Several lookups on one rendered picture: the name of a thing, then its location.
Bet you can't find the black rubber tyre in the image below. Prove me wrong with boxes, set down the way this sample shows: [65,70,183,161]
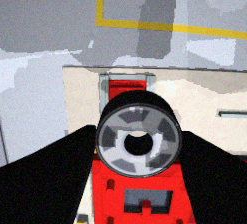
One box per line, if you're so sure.
[94,89,183,178]

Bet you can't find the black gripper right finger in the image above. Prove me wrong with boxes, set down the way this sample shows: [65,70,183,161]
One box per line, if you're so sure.
[179,131,247,224]

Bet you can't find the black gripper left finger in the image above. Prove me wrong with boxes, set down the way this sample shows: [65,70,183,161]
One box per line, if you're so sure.
[0,124,95,224]

